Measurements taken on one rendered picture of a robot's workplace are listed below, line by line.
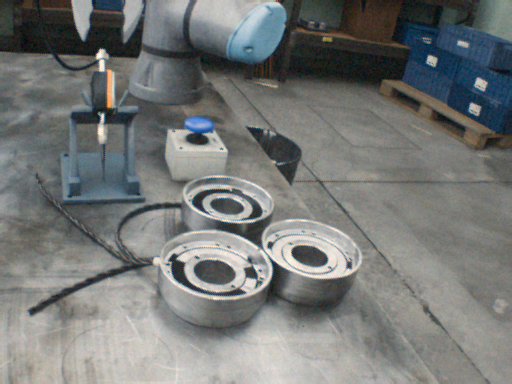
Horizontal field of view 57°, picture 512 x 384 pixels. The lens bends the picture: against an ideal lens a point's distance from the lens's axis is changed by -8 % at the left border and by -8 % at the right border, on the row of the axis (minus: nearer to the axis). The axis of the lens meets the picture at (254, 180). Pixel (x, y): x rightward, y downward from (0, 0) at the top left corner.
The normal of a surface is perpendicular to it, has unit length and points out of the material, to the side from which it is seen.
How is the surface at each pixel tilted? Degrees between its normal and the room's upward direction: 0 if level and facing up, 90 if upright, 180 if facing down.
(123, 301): 0
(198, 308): 90
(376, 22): 91
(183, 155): 90
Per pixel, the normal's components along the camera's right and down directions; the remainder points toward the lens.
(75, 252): 0.17, -0.88
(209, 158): 0.31, 0.48
